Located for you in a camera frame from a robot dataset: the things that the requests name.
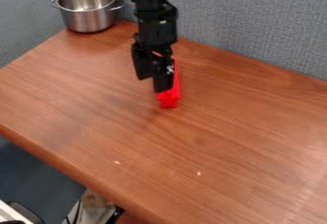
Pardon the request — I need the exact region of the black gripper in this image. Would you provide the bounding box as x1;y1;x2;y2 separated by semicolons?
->
131;4;177;93

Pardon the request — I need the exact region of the red rectangular block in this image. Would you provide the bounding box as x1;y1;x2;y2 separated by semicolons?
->
156;61;181;109

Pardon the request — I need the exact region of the stainless steel pot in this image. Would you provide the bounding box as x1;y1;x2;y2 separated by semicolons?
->
50;0;125;34

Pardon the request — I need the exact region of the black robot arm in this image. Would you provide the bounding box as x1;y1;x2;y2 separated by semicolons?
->
131;0;177;93

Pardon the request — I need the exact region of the white object at corner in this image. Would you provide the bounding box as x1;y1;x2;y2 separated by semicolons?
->
0;199;43;224

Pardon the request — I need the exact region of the metal table leg frame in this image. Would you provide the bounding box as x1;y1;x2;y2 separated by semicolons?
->
61;190;123;224

